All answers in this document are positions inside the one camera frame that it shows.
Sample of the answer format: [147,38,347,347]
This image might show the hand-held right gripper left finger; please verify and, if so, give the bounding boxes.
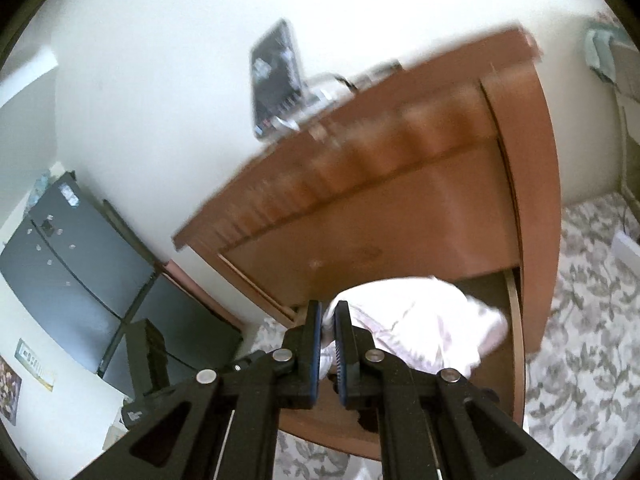
[70,300,323,480]

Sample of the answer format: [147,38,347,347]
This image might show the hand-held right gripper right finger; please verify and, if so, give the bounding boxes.
[334,300,571,480]

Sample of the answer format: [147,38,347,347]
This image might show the pale pink underwear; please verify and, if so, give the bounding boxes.
[320,276,512,378]

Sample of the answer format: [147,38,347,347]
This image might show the closed brown wooden drawer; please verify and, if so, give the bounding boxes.
[217,140,523,311]

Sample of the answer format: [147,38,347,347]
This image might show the brown wooden board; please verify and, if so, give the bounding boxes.
[162,259,246,331]

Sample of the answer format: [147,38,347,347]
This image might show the dark grey refrigerator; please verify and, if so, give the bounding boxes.
[0,171,243,401]

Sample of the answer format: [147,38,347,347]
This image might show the brown wooden nightstand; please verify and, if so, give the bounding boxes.
[171,22,563,461]

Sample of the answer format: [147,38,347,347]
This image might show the grey floral bedsheet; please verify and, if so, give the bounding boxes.
[247,192,640,480]

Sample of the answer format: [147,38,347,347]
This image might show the clear phone stand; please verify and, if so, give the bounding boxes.
[280,72,361,136]

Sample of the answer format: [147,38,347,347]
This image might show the black smartphone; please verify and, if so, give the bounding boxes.
[249,19,307,141]

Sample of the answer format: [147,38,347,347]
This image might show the white box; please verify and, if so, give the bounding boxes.
[612,230,640,271]

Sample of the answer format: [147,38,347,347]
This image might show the teal cloth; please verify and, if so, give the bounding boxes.
[585,12,626,81]

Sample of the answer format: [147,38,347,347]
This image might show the white wall card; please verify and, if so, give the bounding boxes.
[15,338,55,392]

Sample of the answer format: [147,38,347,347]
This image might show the wall poster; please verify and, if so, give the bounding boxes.
[0,355,23,426]

